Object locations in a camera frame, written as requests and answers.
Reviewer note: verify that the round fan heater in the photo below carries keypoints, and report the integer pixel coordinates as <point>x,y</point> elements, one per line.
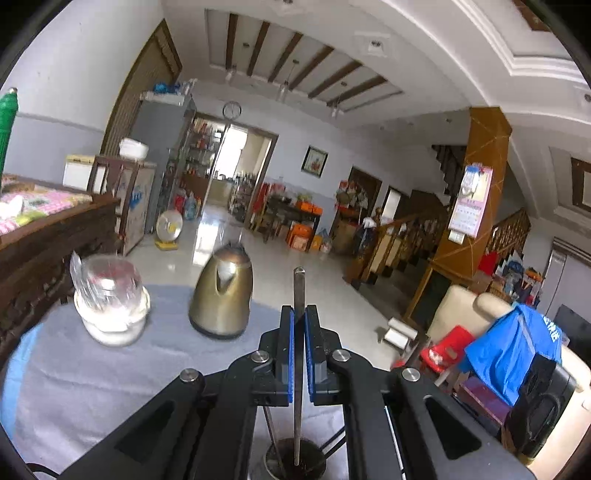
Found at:
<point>168,226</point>

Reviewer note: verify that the dark wooden side table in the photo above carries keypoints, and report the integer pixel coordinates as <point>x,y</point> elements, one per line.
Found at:
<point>291,212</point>

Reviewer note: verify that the grey refrigerator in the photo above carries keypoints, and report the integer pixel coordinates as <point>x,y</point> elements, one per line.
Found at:
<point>157,134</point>

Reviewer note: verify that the blue tablecloth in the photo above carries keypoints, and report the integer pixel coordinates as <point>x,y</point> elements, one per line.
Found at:
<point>25,350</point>

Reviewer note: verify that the white step stool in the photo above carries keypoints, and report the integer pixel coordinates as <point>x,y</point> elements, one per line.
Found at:
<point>401,334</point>

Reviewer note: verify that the bronze electric kettle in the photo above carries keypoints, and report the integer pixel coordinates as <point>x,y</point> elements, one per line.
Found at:
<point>217,300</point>

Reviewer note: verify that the wooden chair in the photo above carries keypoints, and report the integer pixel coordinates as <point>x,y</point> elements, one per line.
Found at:
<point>92,175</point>

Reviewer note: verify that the purple box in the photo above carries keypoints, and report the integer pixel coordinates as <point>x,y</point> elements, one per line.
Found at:
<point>482,401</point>

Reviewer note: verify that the white chest freezer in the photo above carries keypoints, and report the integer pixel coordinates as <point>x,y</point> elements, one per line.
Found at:
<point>138,203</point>

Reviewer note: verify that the wooden staircase railing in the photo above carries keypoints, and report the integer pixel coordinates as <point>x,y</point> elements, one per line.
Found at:
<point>392,240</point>

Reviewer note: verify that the blue jacket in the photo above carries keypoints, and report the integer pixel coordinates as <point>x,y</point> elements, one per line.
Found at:
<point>508,346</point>

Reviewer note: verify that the metal chopstick holder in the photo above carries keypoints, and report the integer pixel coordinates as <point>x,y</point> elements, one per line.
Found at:
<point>310,462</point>

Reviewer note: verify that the wall calendar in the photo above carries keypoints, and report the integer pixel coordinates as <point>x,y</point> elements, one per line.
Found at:
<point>468,203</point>

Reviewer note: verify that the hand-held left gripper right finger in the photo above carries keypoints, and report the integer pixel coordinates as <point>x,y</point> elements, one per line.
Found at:
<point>310,355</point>

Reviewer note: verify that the white rice cooker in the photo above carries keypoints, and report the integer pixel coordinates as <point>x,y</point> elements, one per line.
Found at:
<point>134,148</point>

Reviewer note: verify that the blue water jug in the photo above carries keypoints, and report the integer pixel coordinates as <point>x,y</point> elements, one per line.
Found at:
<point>190,207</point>

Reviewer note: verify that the framed wall picture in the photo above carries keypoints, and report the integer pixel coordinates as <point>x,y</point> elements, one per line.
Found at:
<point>314,161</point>

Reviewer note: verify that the round wall clock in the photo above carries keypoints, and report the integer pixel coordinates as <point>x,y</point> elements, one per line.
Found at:
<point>232,110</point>

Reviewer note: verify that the grey tablecloth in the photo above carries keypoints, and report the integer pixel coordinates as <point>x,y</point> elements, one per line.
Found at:
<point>92,392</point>

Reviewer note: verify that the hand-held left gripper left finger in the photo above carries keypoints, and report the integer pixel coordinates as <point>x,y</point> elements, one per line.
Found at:
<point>288,355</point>

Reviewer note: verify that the dark carved wooden bench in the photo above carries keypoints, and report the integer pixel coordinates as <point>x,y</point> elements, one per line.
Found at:
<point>46,267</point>

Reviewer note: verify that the red plastic stool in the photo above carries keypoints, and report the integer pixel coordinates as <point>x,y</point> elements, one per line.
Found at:
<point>450,346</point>

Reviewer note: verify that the checkered bench cushion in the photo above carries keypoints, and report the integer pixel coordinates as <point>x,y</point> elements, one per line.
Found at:
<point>46,203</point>

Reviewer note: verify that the wooden balcony railing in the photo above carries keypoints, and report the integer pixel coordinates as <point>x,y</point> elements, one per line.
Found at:
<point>510,233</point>

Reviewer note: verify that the dark metal chopstick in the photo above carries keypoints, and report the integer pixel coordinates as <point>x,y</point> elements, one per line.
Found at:
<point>272,438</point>
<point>299,290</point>

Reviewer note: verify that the black bag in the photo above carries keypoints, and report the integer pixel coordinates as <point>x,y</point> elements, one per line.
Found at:
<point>540,401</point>

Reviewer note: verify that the shelf of bottles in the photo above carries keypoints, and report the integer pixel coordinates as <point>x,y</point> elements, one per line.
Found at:
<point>198,161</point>

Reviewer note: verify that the green plastic bottle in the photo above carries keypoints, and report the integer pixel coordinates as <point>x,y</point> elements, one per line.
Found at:
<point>7,129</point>

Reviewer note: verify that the orange cardboard box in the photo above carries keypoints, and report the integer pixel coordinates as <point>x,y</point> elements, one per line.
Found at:
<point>298,237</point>

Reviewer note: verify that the beige armchair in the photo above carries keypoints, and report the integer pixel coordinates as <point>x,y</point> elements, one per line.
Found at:
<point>455,309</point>

